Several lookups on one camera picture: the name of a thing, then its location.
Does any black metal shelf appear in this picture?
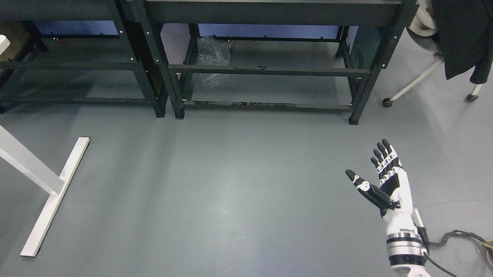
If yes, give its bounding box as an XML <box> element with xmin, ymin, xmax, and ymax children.
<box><xmin>0</xmin><ymin>0</ymin><xmax>168</xmax><ymax>118</ymax></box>
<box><xmin>131</xmin><ymin>0</ymin><xmax>418</xmax><ymax>125</ymax></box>

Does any clear plastic bag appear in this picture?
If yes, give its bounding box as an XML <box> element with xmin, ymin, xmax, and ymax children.
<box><xmin>196</xmin><ymin>37</ymin><xmax>232</xmax><ymax>89</ymax></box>

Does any white standing desk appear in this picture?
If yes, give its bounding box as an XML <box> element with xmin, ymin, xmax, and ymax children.
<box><xmin>0</xmin><ymin>35</ymin><xmax>96</xmax><ymax>260</ymax></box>

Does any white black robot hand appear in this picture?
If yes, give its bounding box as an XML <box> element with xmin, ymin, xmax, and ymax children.
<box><xmin>345</xmin><ymin>139</ymin><xmax>416</xmax><ymax>235</ymax></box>

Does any office chair with black jacket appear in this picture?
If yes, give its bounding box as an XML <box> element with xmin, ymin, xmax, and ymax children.
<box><xmin>382</xmin><ymin>0</ymin><xmax>493</xmax><ymax>108</ymax></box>

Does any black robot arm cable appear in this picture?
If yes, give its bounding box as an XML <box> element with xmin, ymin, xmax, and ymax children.
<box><xmin>410</xmin><ymin>209</ymin><xmax>490</xmax><ymax>277</ymax></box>

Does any black left metal shelf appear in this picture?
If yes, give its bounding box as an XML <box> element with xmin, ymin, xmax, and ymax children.
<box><xmin>0</xmin><ymin>0</ymin><xmax>168</xmax><ymax>118</ymax></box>

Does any black right metal shelf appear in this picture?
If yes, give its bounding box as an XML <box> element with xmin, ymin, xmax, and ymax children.
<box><xmin>131</xmin><ymin>0</ymin><xmax>418</xmax><ymax>125</ymax></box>

